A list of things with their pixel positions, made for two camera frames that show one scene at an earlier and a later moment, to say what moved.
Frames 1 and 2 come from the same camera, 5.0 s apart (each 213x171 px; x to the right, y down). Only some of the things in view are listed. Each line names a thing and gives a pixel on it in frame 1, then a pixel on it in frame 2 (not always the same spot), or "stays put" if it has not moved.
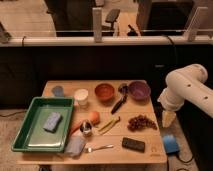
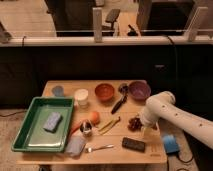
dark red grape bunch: [140, 123] stays put
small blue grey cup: [58, 91] stays put
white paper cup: [81, 95] stays put
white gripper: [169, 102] to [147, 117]
